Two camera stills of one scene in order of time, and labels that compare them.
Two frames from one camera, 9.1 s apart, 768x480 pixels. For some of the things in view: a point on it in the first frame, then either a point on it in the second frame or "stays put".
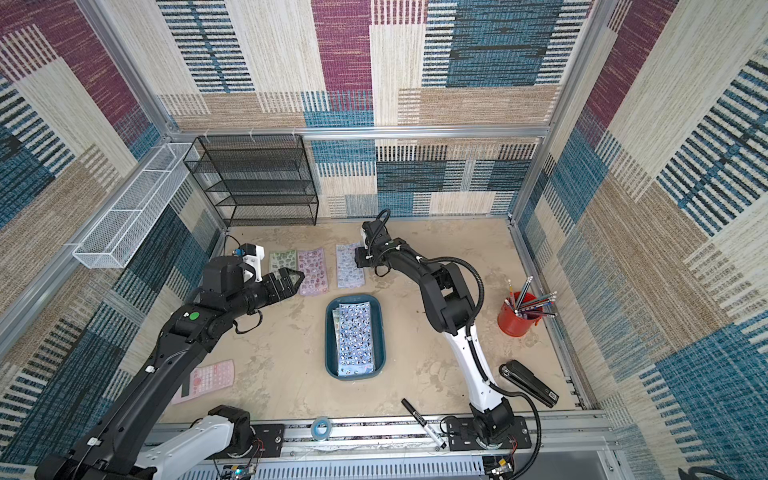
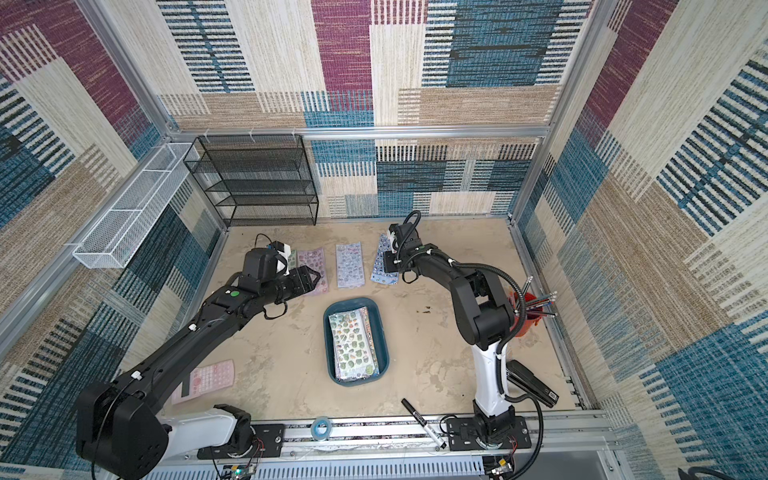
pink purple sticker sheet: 312,263 stays put
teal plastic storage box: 378,337 stays put
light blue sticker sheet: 349,274 stays put
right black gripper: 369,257 → 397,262
